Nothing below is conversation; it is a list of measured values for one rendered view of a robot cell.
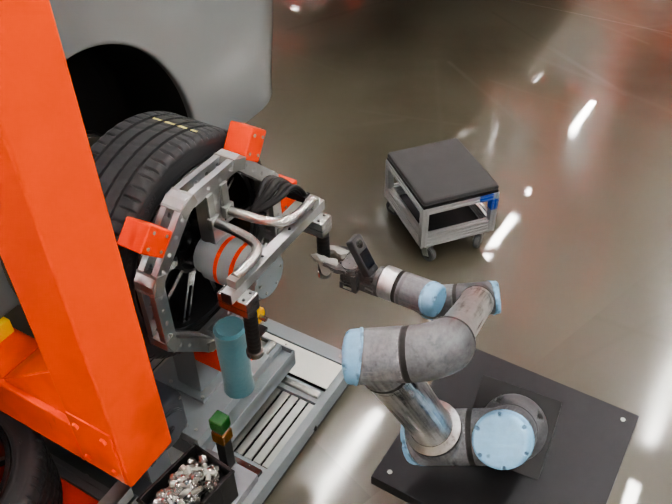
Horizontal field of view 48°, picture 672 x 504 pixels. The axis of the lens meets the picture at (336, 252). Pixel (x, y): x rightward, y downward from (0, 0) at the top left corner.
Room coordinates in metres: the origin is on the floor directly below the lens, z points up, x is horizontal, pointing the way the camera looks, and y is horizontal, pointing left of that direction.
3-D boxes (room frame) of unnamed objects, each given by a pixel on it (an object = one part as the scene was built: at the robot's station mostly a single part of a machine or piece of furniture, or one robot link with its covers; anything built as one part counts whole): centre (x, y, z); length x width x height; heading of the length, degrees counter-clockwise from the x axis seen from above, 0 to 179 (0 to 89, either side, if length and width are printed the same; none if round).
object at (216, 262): (1.51, 0.26, 0.85); 0.21 x 0.14 x 0.14; 59
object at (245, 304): (1.29, 0.24, 0.93); 0.09 x 0.05 x 0.05; 59
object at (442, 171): (2.65, -0.47, 0.17); 0.43 x 0.36 x 0.34; 19
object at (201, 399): (1.63, 0.47, 0.32); 0.40 x 0.30 x 0.28; 149
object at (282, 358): (1.68, 0.44, 0.13); 0.50 x 0.36 x 0.10; 149
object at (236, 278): (1.39, 0.27, 1.03); 0.19 x 0.18 x 0.11; 59
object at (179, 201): (1.54, 0.32, 0.85); 0.54 x 0.07 x 0.54; 149
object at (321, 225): (1.58, 0.06, 0.93); 0.09 x 0.05 x 0.05; 59
